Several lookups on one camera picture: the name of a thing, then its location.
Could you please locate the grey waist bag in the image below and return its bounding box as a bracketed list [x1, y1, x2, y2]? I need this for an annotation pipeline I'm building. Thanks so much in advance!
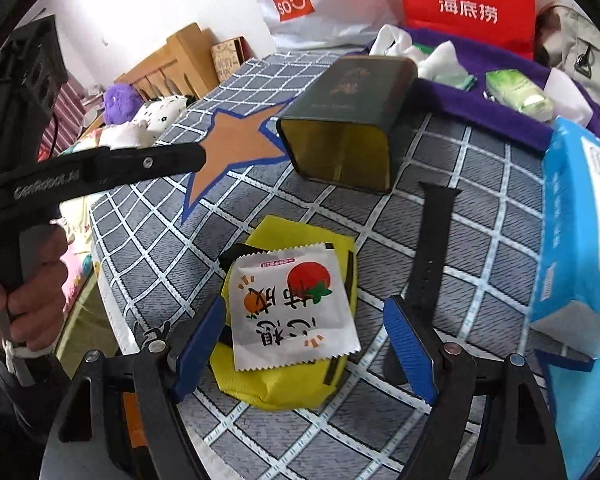
[534, 4, 600, 128]

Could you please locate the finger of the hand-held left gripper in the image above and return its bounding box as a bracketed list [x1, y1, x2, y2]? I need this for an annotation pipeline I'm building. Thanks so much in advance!
[86, 142, 209, 185]

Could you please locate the purple plush toy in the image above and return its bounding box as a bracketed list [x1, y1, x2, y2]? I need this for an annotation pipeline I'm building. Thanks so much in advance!
[102, 83, 142, 127]

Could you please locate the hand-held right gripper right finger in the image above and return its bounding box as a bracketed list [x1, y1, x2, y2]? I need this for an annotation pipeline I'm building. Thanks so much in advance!
[381, 295, 567, 480]

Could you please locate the white paper tissue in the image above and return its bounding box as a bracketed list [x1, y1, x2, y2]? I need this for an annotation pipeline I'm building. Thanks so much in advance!
[368, 24, 471, 82]

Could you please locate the white fruit print sachet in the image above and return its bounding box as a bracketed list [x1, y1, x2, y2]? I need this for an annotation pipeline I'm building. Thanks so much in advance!
[229, 242, 362, 374]

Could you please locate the wooden bed headboard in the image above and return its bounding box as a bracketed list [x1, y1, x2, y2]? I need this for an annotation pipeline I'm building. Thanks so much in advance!
[114, 22, 222, 102]

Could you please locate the grey checked bedsheet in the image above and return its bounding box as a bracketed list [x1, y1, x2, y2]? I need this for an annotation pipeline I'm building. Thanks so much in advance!
[86, 49, 583, 480]

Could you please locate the brown patterned box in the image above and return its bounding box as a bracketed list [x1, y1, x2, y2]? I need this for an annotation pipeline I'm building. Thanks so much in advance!
[210, 36, 247, 80]

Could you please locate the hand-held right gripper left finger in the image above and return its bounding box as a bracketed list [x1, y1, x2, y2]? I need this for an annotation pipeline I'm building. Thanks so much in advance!
[45, 295, 229, 480]

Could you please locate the red paper shopping bag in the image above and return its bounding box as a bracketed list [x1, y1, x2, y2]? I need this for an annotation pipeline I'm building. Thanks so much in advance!
[392, 0, 539, 61]

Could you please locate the small green white packet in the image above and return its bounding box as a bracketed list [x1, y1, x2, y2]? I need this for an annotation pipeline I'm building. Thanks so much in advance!
[429, 71, 477, 93]

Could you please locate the dark green tin box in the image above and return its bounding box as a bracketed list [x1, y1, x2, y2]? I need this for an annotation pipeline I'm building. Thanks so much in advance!
[275, 55, 420, 197]

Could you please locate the white dotted pillow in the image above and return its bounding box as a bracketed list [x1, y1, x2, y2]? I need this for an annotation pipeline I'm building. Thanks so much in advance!
[129, 93, 190, 135]

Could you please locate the yellow fabric pouch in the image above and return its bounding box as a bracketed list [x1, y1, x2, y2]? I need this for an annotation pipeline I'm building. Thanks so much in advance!
[209, 215, 360, 414]

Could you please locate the black watch strap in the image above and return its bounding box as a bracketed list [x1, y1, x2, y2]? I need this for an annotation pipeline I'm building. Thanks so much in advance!
[382, 182, 464, 387]

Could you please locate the person's left forearm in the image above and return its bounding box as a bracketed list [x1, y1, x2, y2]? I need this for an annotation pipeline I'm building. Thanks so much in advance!
[0, 347, 58, 480]

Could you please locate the pink striped curtain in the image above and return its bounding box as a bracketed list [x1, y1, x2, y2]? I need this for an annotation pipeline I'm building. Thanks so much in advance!
[52, 77, 108, 128]

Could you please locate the blue tissue packet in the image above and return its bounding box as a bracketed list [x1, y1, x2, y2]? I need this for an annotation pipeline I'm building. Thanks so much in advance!
[527, 115, 600, 362]

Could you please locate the person's left hand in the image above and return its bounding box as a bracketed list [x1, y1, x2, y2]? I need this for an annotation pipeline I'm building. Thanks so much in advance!
[0, 231, 69, 360]

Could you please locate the purple towel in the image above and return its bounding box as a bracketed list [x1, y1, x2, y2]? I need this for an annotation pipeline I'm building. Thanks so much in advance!
[339, 24, 600, 155]

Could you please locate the green wet wipe pack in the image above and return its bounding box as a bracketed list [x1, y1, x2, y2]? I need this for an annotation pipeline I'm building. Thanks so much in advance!
[484, 68, 557, 124]

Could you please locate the white plastic shopping bag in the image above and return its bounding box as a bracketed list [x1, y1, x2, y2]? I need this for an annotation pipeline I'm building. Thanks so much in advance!
[252, 0, 404, 52]

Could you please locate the light floral quilt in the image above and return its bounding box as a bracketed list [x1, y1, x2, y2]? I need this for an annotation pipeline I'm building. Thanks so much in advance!
[56, 124, 112, 323]

